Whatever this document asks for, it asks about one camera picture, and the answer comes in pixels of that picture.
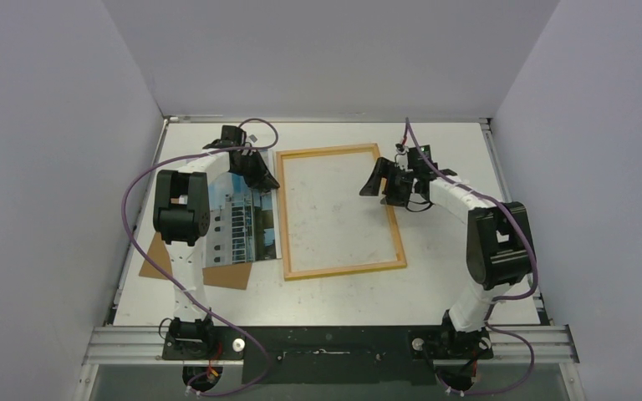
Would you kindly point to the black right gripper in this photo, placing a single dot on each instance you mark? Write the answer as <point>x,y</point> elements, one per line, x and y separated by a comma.
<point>388,181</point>

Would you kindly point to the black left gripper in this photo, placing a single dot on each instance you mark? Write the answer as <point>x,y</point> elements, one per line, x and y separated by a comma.
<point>262,180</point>

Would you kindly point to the sky and building photo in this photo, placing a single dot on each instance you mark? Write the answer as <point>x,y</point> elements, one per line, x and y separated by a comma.
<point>243,223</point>

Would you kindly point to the yellow wooden picture frame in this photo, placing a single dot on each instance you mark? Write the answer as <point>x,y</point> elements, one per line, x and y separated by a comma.
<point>325,228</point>

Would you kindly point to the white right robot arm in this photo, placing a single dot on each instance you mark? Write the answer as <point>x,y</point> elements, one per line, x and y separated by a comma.
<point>499,251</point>

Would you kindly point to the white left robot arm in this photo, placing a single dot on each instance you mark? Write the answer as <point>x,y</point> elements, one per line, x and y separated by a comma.
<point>182,218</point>

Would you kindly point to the brown cardboard backing board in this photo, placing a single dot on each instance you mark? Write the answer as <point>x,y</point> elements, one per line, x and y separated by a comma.
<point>233,276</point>

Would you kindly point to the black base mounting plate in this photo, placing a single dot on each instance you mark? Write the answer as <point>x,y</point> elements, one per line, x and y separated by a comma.
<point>331,354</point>

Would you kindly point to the aluminium rail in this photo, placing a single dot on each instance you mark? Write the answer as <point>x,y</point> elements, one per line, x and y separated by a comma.
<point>140,346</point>

